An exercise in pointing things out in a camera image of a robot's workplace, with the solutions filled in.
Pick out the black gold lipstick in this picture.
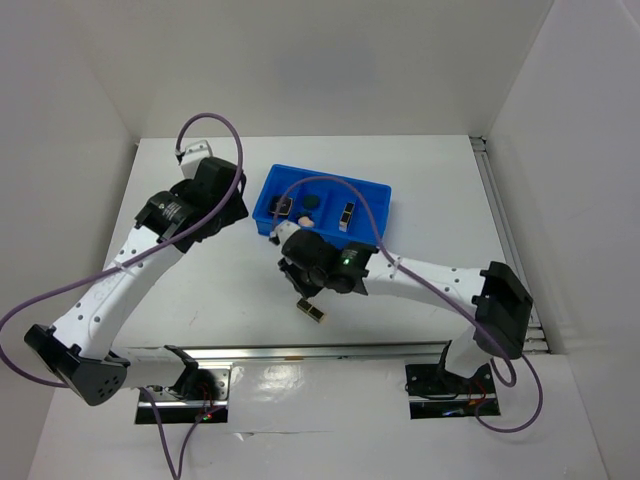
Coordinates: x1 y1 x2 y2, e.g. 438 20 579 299
296 298 326 323
338 202 355 232

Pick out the beige makeup sponge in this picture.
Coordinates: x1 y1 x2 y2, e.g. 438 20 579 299
296 214 315 228

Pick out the black square compact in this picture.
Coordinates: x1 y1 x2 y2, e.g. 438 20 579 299
268 195 293 217

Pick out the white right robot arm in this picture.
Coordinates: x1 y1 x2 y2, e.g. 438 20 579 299
269 221 533 392

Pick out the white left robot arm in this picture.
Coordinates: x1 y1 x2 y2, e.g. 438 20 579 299
24 140 248 406

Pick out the blue plastic organizer bin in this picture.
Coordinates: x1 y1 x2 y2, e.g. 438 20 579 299
252 164 392 248

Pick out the metal rail front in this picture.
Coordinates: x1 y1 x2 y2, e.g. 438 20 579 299
166 342 447 362

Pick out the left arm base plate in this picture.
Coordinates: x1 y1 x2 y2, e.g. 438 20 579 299
146 362 232 425

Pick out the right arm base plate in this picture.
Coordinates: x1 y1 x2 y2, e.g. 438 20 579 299
405 364 500 420

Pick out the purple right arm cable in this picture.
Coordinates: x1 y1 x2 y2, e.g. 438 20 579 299
269 176 544 433

